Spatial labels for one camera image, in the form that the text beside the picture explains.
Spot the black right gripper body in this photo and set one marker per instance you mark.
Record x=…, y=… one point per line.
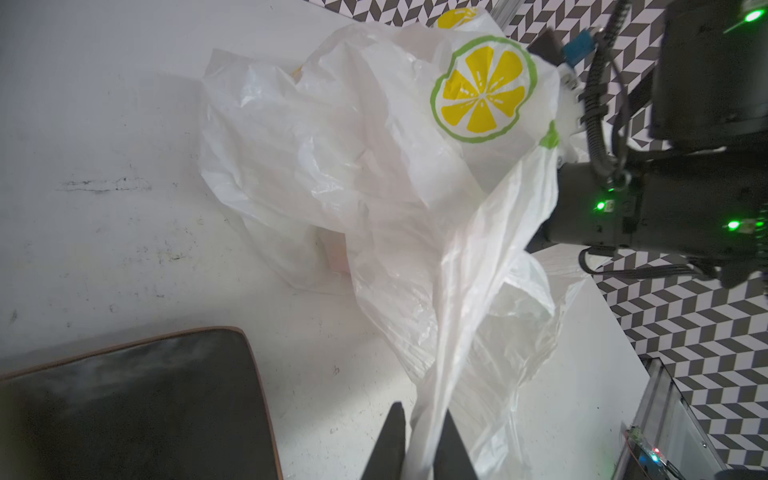
x=589, y=213

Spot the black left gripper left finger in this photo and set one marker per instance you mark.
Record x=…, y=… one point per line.
x=387, y=457

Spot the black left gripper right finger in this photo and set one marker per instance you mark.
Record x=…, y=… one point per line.
x=452, y=461

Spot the white plastic bag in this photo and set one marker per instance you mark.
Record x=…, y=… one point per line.
x=412, y=166

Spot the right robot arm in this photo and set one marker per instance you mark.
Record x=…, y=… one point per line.
x=684, y=168

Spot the black tray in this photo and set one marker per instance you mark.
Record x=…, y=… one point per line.
x=188, y=405

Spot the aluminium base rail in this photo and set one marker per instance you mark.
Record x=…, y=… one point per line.
x=665, y=440

